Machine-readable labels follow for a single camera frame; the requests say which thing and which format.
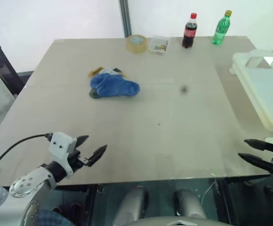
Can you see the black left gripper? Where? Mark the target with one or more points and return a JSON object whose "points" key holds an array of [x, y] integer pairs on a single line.
{"points": [[74, 158]]}

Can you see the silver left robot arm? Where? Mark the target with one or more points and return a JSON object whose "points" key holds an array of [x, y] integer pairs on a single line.
{"points": [[26, 183]]}

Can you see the white plastic tray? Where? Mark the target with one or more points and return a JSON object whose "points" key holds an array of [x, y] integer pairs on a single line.
{"points": [[263, 89]]}

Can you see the clear box of coloured clips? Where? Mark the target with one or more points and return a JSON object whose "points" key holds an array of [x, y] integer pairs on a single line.
{"points": [[158, 47]]}

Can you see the silver rounded robot leg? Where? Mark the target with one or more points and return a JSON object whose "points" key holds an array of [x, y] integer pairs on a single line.
{"points": [[131, 204], [188, 204]]}

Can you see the brown cloth piece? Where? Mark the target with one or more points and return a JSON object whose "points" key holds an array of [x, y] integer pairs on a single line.
{"points": [[94, 71]]}

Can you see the white cloth piece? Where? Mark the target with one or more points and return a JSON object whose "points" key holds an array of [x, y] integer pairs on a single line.
{"points": [[109, 71]]}

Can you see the blue plaid cloth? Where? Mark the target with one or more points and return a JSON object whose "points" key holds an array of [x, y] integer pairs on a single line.
{"points": [[51, 219]]}

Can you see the clear packing tape roll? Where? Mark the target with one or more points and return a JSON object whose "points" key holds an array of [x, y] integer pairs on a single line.
{"points": [[131, 48]]}

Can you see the grey robot torso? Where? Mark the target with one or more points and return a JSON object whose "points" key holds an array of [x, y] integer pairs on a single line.
{"points": [[174, 222]]}

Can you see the green bottle with yellow cap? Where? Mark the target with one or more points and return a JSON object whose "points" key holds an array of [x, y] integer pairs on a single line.
{"points": [[221, 30]]}

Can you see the cola bottle with red cap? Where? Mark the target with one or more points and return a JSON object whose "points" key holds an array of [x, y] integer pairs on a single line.
{"points": [[189, 35]]}

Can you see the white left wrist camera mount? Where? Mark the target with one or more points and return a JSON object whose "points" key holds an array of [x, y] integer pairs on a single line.
{"points": [[60, 143]]}

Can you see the black chair frame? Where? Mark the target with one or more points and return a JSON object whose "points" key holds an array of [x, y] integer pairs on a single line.
{"points": [[0, 58]]}

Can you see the grey aluminium post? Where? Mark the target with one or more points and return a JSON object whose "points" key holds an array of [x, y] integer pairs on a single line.
{"points": [[126, 18]]}

